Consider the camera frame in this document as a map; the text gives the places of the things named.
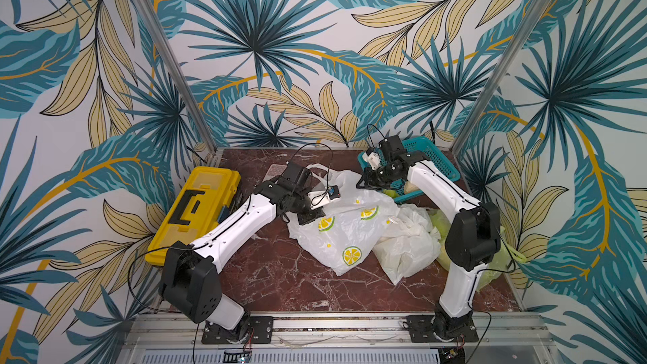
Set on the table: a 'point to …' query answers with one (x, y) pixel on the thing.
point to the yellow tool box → (195, 210)
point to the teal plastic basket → (426, 150)
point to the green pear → (391, 193)
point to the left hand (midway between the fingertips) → (318, 210)
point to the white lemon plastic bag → (409, 243)
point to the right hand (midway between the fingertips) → (359, 184)
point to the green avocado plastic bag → (488, 274)
